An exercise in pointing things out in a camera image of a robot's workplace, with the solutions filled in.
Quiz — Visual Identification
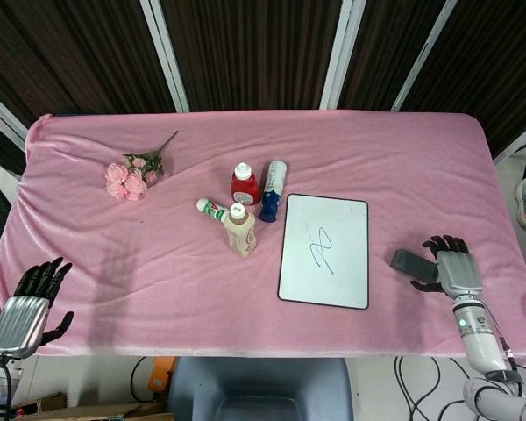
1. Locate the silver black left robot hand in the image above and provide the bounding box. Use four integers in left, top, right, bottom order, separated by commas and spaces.
0, 257, 75, 356

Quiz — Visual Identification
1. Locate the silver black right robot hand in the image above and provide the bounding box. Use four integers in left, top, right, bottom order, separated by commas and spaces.
410, 235, 484, 302

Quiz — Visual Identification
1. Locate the grey eraser block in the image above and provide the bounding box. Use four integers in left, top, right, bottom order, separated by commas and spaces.
389, 248, 441, 285

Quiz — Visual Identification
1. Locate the brown cardboard box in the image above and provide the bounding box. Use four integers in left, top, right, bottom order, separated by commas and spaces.
15, 391, 170, 421

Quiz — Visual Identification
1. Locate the orange device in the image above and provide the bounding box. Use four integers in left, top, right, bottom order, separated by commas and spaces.
147, 357, 177, 398

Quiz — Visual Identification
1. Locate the pink artificial flower bouquet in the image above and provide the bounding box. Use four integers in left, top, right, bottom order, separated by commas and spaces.
104, 130, 180, 203

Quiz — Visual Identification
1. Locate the pink tablecloth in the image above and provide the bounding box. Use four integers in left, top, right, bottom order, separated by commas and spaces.
0, 109, 526, 368

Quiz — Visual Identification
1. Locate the blue and white bottle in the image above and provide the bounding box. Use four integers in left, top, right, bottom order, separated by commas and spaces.
258, 160, 289, 224

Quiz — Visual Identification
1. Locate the small green white bottle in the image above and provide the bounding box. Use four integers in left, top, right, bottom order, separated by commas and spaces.
195, 197, 231, 225

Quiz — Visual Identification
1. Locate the beige bottle with brown cap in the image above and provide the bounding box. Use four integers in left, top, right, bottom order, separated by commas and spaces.
222, 203, 260, 259

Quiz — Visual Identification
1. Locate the red bottle with white cap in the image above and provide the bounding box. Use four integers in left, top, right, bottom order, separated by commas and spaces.
231, 162, 263, 207

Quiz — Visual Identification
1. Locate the grey blue chair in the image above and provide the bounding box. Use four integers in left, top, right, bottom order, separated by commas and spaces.
166, 356, 354, 421

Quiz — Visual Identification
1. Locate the black cable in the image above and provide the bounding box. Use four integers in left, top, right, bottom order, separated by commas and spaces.
394, 355, 470, 421

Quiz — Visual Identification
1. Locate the white whiteboard with black frame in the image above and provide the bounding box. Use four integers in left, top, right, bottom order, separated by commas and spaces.
277, 193, 370, 311

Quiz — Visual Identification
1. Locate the dark folding screen with white frame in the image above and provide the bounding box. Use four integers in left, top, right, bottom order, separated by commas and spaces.
0, 0, 526, 176

